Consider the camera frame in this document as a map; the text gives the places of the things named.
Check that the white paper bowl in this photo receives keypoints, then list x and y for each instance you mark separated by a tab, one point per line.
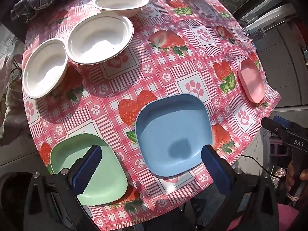
98	39
120	1
44	69

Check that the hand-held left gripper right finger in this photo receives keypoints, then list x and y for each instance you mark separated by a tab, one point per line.
215	168

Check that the pink strawberry checkered tablecloth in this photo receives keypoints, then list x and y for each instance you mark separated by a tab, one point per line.
168	60

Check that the pink cloth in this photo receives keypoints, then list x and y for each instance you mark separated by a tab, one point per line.
284	217

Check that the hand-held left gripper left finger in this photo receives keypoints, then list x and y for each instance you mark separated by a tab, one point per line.
87	170

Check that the person's right hand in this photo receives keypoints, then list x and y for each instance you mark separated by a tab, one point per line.
291	175

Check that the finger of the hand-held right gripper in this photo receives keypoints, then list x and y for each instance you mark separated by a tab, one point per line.
270	126
282	122

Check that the pink square plastic plate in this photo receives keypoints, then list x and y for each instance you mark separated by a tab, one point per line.
251	80

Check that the beige towel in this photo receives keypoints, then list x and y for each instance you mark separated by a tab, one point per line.
10	115

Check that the purple plastic stool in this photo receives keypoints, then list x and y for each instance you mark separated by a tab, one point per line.
278	145

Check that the blue square plastic plate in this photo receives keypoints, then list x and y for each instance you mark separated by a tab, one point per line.
168	134

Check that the green square plastic plate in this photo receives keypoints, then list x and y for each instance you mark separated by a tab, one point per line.
108	173

